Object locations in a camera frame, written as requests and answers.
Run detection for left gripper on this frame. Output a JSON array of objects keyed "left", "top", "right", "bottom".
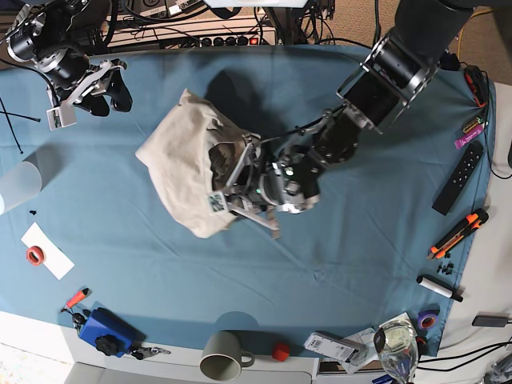
[{"left": 208, "top": 143, "right": 320, "bottom": 214}]

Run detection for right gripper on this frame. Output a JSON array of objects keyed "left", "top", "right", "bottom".
[{"left": 38, "top": 48, "right": 133, "bottom": 117}]

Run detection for beige T-shirt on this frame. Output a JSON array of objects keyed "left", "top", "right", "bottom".
[{"left": 135, "top": 89, "right": 261, "bottom": 238}]

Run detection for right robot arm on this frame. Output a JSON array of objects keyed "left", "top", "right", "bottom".
[{"left": 3, "top": 1, "right": 133, "bottom": 126}]

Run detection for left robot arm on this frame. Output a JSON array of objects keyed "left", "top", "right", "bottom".
[{"left": 208, "top": 1, "right": 476, "bottom": 217}]

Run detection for frosted plastic cup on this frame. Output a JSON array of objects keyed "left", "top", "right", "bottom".
[{"left": 1, "top": 162, "right": 42, "bottom": 214}]

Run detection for black power strip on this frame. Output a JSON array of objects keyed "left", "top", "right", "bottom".
[{"left": 199, "top": 35, "right": 270, "bottom": 47}]

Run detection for white paper sheet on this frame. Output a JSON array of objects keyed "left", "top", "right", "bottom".
[{"left": 21, "top": 222, "right": 74, "bottom": 280}]

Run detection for red tape roll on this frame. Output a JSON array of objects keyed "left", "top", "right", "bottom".
[{"left": 26, "top": 246, "right": 46, "bottom": 266}]

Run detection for blue table cloth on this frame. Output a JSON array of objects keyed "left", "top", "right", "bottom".
[{"left": 1, "top": 46, "right": 490, "bottom": 354}]

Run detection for orange small pen tool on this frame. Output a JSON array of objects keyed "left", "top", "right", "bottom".
[{"left": 61, "top": 288, "right": 90, "bottom": 312}]

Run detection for grey ceramic mug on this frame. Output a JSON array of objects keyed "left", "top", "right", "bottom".
[{"left": 199, "top": 331, "right": 255, "bottom": 382}]

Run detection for small red cube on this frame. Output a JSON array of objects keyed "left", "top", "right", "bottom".
[{"left": 271, "top": 342, "right": 290, "bottom": 362}]

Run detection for white barcode package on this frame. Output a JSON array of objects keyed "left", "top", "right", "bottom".
[{"left": 303, "top": 332, "right": 361, "bottom": 362}]

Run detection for blue box with knob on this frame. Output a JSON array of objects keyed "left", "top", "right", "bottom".
[{"left": 78, "top": 307, "right": 137, "bottom": 358}]

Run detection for metal keys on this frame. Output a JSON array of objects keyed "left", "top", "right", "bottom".
[{"left": 130, "top": 346, "right": 171, "bottom": 360}]

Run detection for black remote control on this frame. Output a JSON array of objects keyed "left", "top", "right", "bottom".
[{"left": 432, "top": 141, "right": 483, "bottom": 215}]

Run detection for white black marker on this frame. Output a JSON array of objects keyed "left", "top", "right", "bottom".
[{"left": 416, "top": 275, "right": 463, "bottom": 302}]

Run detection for clear wine glass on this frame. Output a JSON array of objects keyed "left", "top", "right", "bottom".
[{"left": 374, "top": 320, "right": 419, "bottom": 384}]

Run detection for orange black utility knife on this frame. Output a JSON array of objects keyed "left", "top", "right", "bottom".
[{"left": 427, "top": 208, "right": 489, "bottom": 260}]

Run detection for purple tape roll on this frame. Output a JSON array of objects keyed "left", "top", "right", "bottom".
[{"left": 417, "top": 309, "right": 439, "bottom": 330}]

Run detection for black adapter on table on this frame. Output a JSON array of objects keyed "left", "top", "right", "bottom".
[{"left": 471, "top": 314, "right": 510, "bottom": 328}]

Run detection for orange black wire stripper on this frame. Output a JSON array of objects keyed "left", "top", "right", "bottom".
[{"left": 464, "top": 66, "right": 489, "bottom": 108}]

